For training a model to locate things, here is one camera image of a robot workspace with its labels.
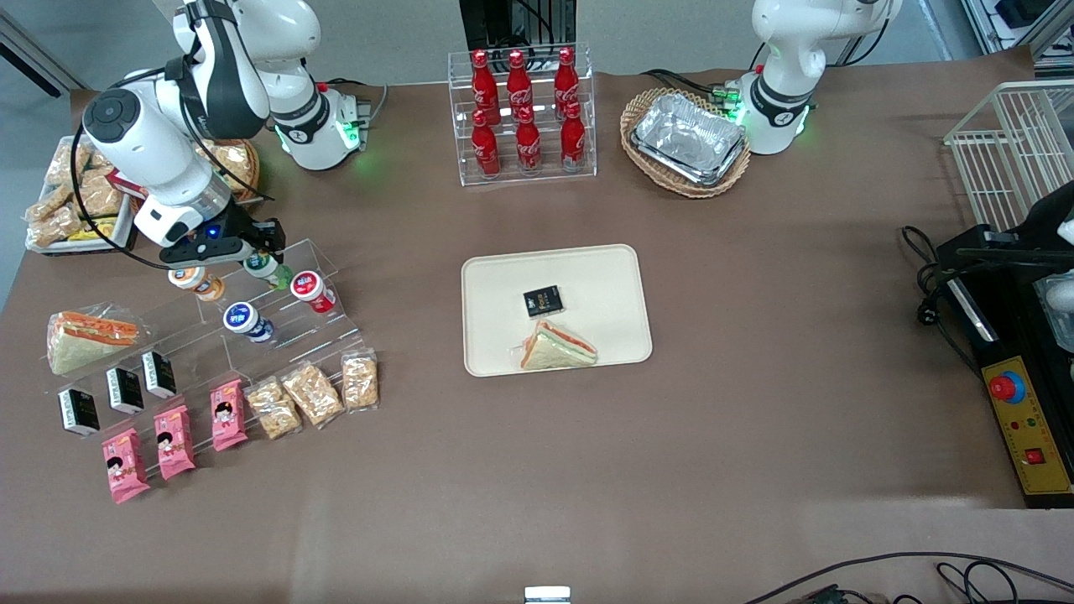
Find grey base cable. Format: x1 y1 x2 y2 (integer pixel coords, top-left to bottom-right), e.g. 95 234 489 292
317 77 389 128

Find white wire basket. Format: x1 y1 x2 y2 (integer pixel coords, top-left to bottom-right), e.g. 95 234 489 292
944 80 1074 232

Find looped black cable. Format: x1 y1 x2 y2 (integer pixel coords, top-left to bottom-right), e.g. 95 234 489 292
936 560 1074 604

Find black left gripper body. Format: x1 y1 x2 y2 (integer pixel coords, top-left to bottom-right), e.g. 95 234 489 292
957 180 1074 271

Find clear acrylic stepped stand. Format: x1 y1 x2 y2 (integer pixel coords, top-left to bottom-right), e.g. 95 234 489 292
138 239 367 395

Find pink snack packet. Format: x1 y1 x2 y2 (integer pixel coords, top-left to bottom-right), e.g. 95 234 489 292
102 428 152 504
154 404 196 481
210 379 249 452

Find light wicker basket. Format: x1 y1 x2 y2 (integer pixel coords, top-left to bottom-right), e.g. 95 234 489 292
620 88 753 199

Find red cola bottle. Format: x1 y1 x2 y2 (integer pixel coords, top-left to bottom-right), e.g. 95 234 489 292
470 49 501 127
560 101 587 171
471 109 502 180
506 49 535 125
554 46 581 118
514 105 542 174

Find blue gum bottle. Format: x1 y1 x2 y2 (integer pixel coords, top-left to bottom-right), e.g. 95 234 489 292
223 302 275 343

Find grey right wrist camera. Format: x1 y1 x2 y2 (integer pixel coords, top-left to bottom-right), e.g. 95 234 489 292
159 238 258 269

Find clear snack bag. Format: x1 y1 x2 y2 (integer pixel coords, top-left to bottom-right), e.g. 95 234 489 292
25 183 76 222
198 141 253 192
77 168 125 217
46 143 89 187
30 210 85 247

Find small black box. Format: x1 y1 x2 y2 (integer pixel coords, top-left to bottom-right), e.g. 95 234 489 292
106 367 145 415
141 350 178 399
523 286 564 320
57 387 101 438

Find dark metal bar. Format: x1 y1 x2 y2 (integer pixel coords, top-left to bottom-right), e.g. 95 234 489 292
0 13 70 99

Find clear acrylic bottle rack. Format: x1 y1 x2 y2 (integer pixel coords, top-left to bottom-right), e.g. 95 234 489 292
447 44 598 186

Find aluminium foil tray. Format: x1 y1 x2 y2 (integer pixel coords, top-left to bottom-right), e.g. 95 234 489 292
633 92 748 179
629 134 749 187

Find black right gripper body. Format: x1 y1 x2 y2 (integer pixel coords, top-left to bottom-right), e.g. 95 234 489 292
214 214 286 258

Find black power cable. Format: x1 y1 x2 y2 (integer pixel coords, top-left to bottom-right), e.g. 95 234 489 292
900 225 983 374

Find red gum bottle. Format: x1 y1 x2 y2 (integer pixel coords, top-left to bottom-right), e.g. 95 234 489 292
290 270 337 314

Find orange gum bottle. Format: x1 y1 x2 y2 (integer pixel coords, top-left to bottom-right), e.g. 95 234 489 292
169 265 226 303

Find wrapped triangle sandwich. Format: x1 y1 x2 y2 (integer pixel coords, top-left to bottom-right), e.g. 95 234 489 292
512 320 599 372
46 304 142 376

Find white rectangular tray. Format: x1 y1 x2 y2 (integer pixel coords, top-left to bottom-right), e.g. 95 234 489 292
25 134 140 255

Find black metal frame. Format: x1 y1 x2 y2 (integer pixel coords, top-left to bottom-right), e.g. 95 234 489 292
459 0 578 53

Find green gum bottle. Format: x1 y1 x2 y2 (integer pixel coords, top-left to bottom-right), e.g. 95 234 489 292
244 253 295 291

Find clear cracker packet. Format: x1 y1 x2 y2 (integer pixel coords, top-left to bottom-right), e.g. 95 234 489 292
245 377 303 440
279 362 346 430
341 349 379 412

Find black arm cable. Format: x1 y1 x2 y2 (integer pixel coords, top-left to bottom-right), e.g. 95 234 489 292
70 50 278 271

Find black yellow control box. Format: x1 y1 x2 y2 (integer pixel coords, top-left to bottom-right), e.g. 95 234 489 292
936 225 1074 509

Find black base cable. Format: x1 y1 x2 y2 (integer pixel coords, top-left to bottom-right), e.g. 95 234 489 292
642 42 769 103

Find long black cable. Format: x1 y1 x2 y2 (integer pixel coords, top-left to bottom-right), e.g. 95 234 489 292
743 551 1074 604

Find beige plastic tray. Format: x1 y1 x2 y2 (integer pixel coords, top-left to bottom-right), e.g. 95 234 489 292
461 244 654 378

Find metal shelf frame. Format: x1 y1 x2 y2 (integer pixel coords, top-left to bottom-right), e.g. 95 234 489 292
961 0 1074 61

